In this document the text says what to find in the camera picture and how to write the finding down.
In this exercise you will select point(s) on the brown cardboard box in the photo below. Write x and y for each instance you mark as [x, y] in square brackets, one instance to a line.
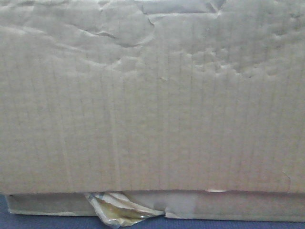
[191, 107]

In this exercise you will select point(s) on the crumpled packing tape piece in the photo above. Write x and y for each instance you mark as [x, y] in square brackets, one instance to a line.
[116, 210]

